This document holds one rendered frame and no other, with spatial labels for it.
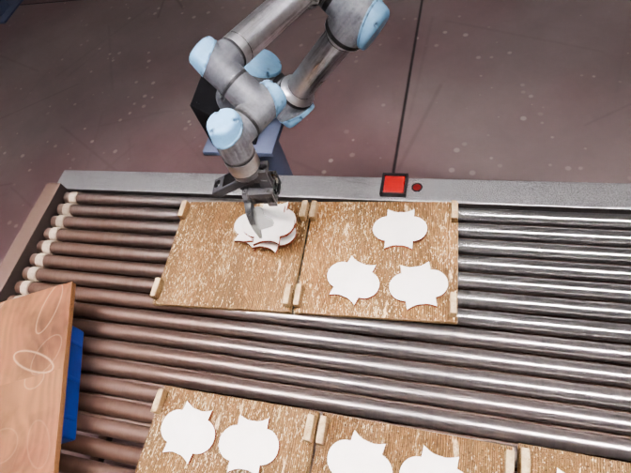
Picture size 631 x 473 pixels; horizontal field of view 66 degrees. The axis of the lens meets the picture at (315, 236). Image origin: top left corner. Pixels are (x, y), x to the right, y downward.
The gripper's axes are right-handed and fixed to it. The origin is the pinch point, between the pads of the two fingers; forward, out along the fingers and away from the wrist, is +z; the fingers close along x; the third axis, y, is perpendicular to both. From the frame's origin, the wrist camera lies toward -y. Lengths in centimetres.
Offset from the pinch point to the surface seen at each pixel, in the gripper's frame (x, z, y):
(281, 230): -2.0, 5.1, 3.9
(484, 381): -39, 13, 54
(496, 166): 95, 105, 77
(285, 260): -7.6, 11.9, 4.1
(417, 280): -14.6, 10.6, 39.9
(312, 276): -12.7, 11.8, 12.2
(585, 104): 133, 105, 125
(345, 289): -17.1, 10.7, 21.6
